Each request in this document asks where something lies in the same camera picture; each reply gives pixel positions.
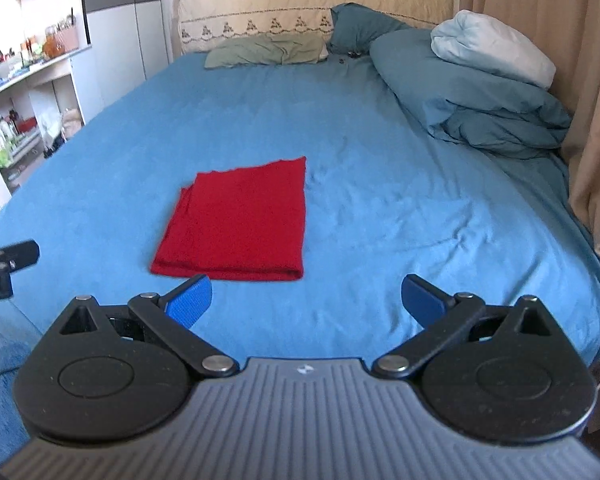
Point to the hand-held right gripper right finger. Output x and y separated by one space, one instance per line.
422 300

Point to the orange jar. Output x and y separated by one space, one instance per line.
54 46

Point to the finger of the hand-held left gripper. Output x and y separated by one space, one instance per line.
20 254

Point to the cream embroidered pillow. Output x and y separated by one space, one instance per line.
240 27

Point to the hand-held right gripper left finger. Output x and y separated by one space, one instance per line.
190 302

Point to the white and grey wardrobe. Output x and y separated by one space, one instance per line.
115 45

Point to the teal pillow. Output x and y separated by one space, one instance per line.
355 25

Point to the pink box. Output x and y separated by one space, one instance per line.
70 39

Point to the beige curtain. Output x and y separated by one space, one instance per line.
590 85

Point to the blue fluffy rug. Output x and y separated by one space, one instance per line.
0 410

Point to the bed with blue sheet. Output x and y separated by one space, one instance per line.
405 210

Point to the red knit sweater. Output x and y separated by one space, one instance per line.
240 220

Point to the white shelf desk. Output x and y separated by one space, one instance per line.
55 72

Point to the white plastic bag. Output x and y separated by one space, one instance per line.
50 127

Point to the green pillow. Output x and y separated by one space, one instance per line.
260 50

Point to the light blue pillow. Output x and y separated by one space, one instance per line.
490 42

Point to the blue folded duvet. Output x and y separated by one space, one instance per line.
430 75

